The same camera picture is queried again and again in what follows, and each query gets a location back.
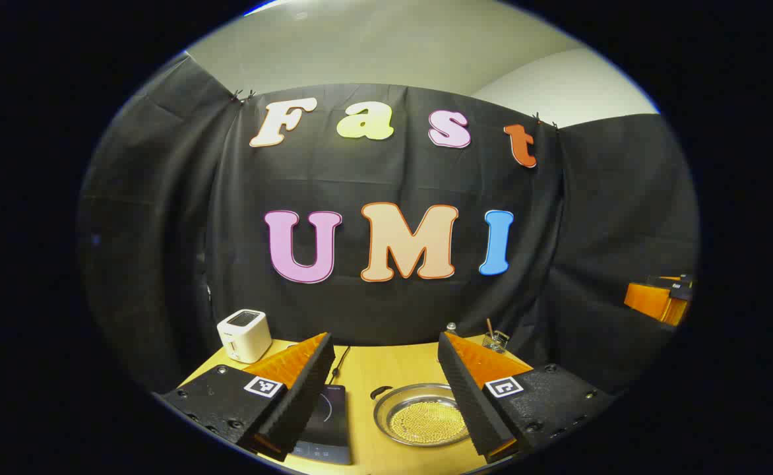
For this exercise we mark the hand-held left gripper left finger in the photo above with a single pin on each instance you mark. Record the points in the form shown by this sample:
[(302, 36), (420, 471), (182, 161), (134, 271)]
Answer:
[(302, 401)]

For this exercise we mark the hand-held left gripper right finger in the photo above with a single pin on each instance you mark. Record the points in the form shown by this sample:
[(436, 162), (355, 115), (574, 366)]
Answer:
[(469, 402)]

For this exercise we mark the white toaster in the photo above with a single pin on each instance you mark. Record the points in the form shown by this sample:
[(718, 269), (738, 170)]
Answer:
[(245, 336)]

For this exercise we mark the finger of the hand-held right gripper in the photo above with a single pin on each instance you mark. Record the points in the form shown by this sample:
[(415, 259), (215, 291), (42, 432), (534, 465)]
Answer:
[(650, 302)]

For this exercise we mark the black induction cooktop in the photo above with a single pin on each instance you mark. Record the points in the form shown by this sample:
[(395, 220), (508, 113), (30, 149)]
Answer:
[(331, 422)]

